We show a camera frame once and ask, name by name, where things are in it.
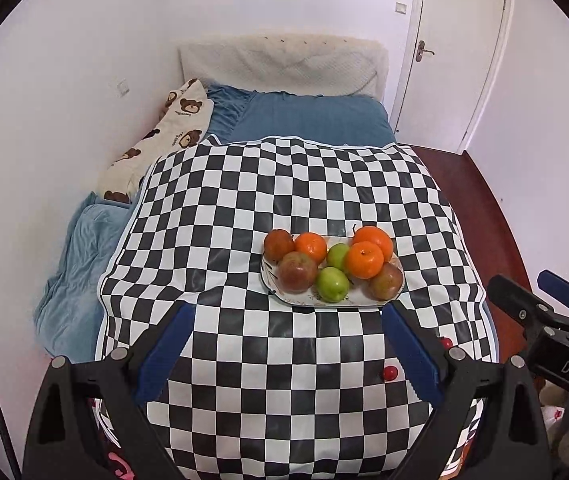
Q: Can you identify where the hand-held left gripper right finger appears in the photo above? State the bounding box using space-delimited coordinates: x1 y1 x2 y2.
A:
382 302 550 480

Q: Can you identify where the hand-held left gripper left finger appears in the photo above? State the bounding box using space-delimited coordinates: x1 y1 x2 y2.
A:
23 300 195 480

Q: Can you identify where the red green apple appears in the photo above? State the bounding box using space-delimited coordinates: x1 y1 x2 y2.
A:
369 262 404 302
277 251 319 294

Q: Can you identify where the small orange tangerine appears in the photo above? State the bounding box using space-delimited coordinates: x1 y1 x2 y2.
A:
345 241 384 280
293 232 328 265

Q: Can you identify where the small green apple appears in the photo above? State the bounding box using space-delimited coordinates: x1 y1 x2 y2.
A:
315 266 351 303
327 243 351 270

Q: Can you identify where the large orange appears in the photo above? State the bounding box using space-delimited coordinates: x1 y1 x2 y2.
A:
352 226 394 263

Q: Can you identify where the floral oval plate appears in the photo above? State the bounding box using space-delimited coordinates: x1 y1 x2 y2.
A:
260 234 405 308

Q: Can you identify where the blue velvet blanket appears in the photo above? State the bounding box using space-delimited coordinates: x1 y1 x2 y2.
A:
33 192 138 363

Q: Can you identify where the pink plastic item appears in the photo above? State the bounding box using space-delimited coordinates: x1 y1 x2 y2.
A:
106 450 132 480

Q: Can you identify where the black white checkered cloth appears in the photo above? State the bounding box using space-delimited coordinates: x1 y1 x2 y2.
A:
95 136 500 480

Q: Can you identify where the bear print pillow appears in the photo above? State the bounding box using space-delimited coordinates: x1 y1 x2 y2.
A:
97 78 215 206

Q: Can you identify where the blue bed sheet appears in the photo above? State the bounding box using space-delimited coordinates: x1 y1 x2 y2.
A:
207 84 396 147

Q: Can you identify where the white door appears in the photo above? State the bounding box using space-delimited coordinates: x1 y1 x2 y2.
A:
412 0 508 153

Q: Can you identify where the cream padded headboard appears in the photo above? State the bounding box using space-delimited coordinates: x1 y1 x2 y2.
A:
178 34 390 98

